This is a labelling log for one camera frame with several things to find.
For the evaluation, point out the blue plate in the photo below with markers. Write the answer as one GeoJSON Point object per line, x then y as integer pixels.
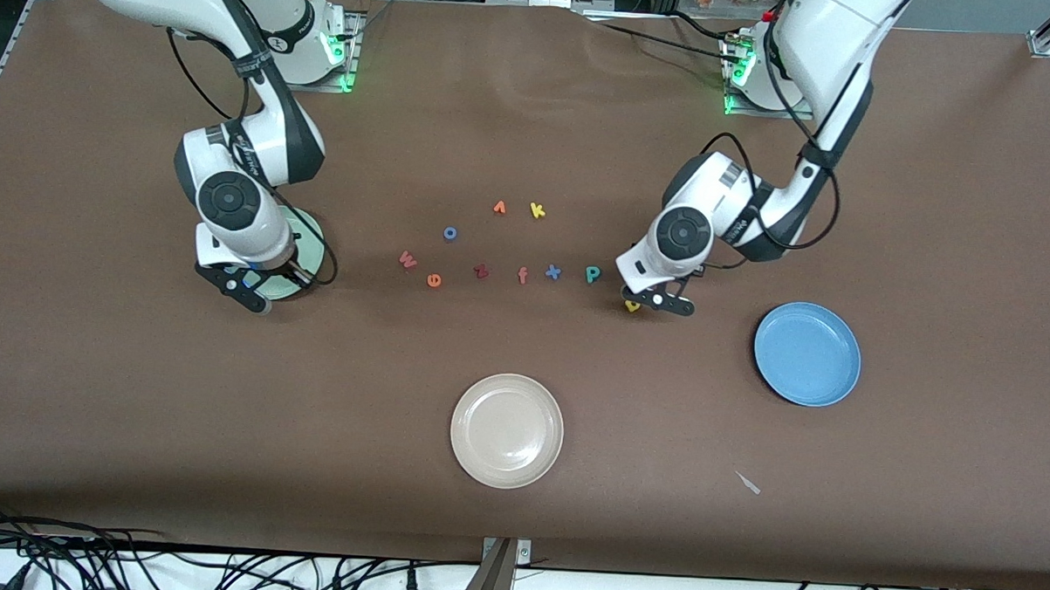
{"type": "Point", "coordinates": [807, 355]}

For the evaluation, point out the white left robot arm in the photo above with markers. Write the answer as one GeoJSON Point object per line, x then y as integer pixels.
{"type": "Point", "coordinates": [693, 222]}

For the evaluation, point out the beige plate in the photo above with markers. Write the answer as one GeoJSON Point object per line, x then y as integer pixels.
{"type": "Point", "coordinates": [507, 431]}

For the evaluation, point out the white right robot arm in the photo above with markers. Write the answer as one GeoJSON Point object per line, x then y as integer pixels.
{"type": "Point", "coordinates": [231, 197]}

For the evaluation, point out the grey metal bracket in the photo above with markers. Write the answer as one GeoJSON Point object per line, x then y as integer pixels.
{"type": "Point", "coordinates": [493, 582]}

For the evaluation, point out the small white tape scrap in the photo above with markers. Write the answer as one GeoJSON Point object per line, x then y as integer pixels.
{"type": "Point", "coordinates": [748, 484]}

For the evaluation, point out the pink foam letter w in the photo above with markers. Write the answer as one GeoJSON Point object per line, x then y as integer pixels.
{"type": "Point", "coordinates": [408, 260]}

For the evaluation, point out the light green plate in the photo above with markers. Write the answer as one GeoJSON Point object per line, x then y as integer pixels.
{"type": "Point", "coordinates": [310, 244]}

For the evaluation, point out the teal foam letter p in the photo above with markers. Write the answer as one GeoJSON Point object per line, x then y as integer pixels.
{"type": "Point", "coordinates": [590, 275]}

